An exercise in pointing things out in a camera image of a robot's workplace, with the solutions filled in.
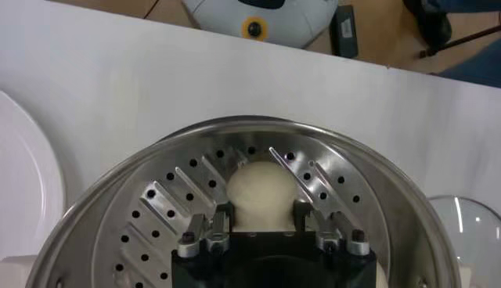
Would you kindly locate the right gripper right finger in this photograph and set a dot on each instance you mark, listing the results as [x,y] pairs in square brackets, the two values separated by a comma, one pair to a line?
[340,235]

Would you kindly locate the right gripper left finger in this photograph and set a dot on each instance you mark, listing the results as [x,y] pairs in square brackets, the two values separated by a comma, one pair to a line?
[203,235]

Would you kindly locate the white steamed baozi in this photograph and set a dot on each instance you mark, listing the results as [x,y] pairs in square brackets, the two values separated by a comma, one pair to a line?
[262,191]

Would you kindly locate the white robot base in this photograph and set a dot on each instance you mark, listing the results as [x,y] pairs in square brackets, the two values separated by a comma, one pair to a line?
[293,23]

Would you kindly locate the perforated steel steamer basket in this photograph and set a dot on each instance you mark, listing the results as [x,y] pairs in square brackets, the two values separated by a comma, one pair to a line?
[156,211]

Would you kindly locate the round glass pot lid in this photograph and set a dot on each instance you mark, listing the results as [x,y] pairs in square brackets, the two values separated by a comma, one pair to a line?
[473,242]

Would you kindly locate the round white plate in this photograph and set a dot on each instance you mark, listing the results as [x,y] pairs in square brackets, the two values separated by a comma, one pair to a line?
[23,176]

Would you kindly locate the black rectangular floor box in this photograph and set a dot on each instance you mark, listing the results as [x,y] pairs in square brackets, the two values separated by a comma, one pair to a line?
[344,35]

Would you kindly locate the dark blue fabric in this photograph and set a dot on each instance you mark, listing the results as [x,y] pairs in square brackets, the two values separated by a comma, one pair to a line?
[477,66]

